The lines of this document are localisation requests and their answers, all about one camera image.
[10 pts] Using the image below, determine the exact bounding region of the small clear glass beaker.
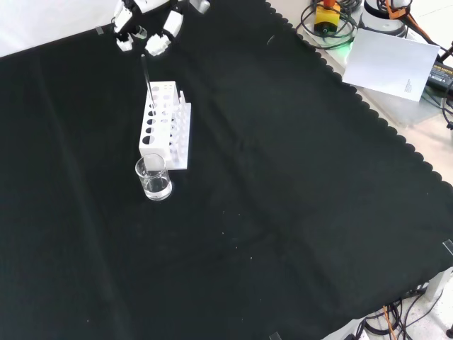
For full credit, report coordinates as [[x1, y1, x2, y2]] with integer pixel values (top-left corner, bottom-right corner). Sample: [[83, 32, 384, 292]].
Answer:
[[134, 152, 173, 202]]

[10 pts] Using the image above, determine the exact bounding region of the orange cable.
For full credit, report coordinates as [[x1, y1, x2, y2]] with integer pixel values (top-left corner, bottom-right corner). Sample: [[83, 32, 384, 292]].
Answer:
[[382, 305, 396, 340]]

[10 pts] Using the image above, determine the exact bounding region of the black bench cloth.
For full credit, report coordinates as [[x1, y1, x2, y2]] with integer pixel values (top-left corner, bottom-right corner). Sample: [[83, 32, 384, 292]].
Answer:
[[0, 0, 453, 340]]

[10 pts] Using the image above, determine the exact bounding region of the grey bench leg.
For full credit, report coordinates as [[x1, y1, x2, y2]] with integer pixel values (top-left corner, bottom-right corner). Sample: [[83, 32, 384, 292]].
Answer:
[[425, 268, 453, 301]]

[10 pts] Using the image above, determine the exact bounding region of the pale board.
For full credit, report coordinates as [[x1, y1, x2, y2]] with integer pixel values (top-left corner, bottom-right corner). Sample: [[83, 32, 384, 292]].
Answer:
[[342, 28, 441, 103]]

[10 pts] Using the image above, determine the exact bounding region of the black power adapter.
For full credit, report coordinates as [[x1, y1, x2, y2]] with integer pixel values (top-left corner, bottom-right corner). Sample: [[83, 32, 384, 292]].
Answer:
[[425, 62, 453, 90]]

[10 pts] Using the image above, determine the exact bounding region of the yellow stop button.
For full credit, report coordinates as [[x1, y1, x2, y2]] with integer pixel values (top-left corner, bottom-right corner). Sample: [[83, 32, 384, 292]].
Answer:
[[314, 0, 342, 36]]

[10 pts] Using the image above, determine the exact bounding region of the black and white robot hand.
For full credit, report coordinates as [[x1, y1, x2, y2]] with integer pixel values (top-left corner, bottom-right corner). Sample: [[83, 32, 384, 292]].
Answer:
[[112, 0, 213, 57]]

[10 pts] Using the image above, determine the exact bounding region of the black cable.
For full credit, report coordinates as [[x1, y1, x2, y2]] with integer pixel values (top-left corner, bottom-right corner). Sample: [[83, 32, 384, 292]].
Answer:
[[295, 0, 359, 50]]

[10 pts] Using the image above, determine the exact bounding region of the clear glass rod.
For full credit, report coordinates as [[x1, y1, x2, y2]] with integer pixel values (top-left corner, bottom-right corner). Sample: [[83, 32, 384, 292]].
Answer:
[[141, 53, 156, 108]]

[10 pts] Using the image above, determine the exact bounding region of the white test tube rack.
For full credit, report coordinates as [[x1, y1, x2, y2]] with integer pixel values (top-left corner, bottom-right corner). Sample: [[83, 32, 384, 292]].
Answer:
[[138, 81, 193, 171]]

